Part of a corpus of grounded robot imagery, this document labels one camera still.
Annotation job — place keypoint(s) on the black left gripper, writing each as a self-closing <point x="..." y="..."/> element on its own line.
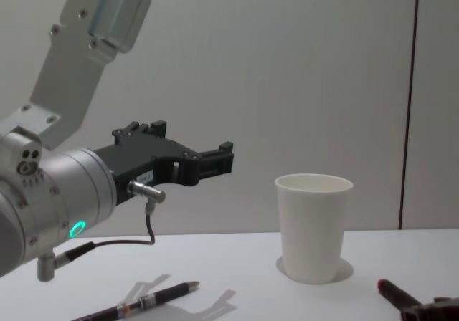
<point x="150" y="159"/>

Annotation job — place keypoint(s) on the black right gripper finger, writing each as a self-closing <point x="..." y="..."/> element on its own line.
<point x="435" y="310"/>

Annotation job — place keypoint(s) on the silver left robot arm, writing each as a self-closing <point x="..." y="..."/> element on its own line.
<point x="75" y="192"/>

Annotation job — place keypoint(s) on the white paper cup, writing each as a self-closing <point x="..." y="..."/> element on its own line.
<point x="312" y="228"/>

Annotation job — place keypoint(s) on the black pen with silver tip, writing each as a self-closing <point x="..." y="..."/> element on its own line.
<point x="161" y="293"/>

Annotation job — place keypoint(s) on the dark pen with red tip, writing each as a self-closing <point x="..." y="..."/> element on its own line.
<point x="394" y="292"/>

